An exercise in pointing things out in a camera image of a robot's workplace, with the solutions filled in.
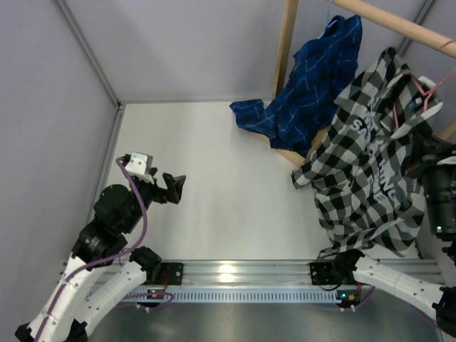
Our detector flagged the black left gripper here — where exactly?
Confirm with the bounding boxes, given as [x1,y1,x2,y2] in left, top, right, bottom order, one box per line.
[121,167,185,234]

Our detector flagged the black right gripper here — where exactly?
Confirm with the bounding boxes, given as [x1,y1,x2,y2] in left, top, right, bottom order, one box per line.
[404,128,456,237]

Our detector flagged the pink wire hanger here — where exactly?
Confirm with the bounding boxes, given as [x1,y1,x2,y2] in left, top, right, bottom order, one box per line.
[393,38,455,129]

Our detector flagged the black white checkered shirt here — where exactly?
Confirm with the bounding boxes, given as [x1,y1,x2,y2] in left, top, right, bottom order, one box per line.
[291,48,443,257]

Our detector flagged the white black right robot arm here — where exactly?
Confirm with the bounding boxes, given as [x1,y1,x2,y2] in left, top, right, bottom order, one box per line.
[310,160,455,336]

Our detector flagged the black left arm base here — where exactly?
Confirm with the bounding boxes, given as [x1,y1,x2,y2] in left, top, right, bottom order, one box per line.
[144,262,184,286]

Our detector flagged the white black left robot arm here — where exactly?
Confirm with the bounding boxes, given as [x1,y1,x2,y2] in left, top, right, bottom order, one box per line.
[15,173,186,341]

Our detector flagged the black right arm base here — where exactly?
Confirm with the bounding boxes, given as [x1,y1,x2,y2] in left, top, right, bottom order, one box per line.
[309,261,361,289]

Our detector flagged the blue plaid shirt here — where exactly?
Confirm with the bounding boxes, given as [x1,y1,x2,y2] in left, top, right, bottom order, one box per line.
[229,15,363,156]

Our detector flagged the light blue hanger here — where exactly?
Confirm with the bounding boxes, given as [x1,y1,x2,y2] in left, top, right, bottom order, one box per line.
[318,0,337,38]

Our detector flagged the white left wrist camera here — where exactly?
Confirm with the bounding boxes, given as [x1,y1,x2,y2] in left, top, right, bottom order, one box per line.
[125,152,152,182]

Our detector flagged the aluminium mounting rail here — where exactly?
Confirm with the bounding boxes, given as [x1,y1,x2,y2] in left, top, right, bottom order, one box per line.
[62,259,442,286]

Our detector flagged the slotted grey cable duct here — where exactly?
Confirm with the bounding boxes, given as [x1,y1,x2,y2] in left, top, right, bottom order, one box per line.
[122,288,361,304]

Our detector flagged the wooden clothes rack frame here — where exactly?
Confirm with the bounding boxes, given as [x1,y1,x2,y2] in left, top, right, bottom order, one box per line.
[258,1,455,167]

